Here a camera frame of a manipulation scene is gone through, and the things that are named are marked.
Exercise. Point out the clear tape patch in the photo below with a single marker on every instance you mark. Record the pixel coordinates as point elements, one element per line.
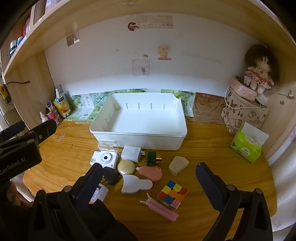
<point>72,39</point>

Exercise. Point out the pink hair clip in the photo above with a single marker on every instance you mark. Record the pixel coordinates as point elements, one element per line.
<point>161,209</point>

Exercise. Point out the white charger adapter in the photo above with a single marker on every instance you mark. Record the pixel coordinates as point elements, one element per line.
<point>130,153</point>

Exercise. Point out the white spray bottle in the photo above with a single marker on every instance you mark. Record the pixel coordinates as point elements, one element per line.
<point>44,118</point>

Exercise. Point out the wooden desk hutch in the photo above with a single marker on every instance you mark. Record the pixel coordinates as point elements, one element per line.
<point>69,20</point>

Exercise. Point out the beige sponge block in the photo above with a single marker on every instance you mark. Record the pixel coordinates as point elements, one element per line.
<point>178,164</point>

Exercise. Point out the gold round compact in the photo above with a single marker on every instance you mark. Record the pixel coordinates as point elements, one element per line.
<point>126,167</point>

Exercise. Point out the white plastic storage bin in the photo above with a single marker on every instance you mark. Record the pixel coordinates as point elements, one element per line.
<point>143,120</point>

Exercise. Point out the white toy camera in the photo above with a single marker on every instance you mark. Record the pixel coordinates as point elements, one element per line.
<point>105,158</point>

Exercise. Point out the small white bear charm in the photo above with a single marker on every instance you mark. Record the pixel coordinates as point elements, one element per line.
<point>247,80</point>

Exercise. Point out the red books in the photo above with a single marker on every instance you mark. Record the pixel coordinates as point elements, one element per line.
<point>26,26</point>

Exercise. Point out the green small charger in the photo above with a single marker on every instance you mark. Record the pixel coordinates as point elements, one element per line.
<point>151,157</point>

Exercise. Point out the colourful puzzle cube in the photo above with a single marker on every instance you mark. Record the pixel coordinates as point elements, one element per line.
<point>172,192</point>

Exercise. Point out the white bottle-shaped plastic piece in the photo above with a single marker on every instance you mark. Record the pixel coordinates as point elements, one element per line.
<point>134,184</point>

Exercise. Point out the green tissue pack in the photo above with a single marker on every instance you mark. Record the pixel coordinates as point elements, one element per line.
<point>245,148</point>

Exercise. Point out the green grape-print paper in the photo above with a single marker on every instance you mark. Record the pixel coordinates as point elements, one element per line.
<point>97,102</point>

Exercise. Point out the pink power strip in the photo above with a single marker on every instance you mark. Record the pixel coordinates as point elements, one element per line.
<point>242,90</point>

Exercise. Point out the white pens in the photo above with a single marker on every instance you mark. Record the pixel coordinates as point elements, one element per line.
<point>59,92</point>

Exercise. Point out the white paper packet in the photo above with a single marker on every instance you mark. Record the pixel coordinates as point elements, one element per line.
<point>103,192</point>

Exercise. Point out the blue white bottle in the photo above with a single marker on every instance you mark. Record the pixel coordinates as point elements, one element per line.
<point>22,40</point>

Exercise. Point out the paper note strip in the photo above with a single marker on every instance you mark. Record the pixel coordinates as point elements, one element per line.
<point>157,20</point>

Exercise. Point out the red patterned can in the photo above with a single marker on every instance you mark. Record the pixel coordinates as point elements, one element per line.
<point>54,115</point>

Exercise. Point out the letter-print canvas bag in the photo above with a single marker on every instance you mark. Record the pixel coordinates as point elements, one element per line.
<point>238,111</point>

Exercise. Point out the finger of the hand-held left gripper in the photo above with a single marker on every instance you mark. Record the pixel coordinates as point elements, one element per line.
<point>12,131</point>
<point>46,129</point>

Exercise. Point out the yellow pony wall sticker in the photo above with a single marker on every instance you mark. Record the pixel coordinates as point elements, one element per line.
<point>163,51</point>

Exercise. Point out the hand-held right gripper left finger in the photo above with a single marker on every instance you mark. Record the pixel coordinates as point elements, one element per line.
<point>93,178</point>

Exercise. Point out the brown-haired rag doll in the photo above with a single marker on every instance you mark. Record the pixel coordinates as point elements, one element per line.
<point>259,71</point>

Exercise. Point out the white jar dark lid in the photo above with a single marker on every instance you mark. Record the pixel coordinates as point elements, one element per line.
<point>13,47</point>

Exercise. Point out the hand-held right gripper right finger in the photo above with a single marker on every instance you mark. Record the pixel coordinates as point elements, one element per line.
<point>208,185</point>

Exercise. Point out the black plug adapter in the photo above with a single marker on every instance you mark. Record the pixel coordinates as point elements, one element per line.
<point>112,177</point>

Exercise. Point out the brown cartoon cardboard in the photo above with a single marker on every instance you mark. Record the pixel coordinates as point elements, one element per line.
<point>208,109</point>

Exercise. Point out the pink-bordered drawing sticker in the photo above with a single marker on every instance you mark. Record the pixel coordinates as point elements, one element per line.
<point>141,67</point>

